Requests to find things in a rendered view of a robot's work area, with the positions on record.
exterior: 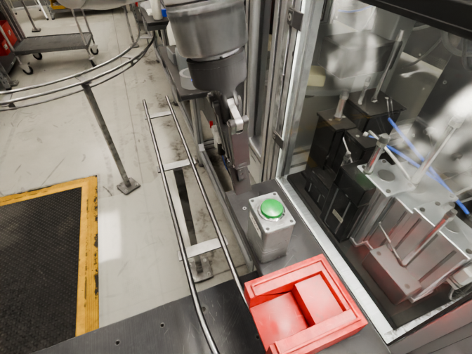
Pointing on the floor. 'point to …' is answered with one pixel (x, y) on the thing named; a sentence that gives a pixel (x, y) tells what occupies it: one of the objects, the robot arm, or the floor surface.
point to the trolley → (52, 43)
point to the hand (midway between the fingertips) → (239, 175)
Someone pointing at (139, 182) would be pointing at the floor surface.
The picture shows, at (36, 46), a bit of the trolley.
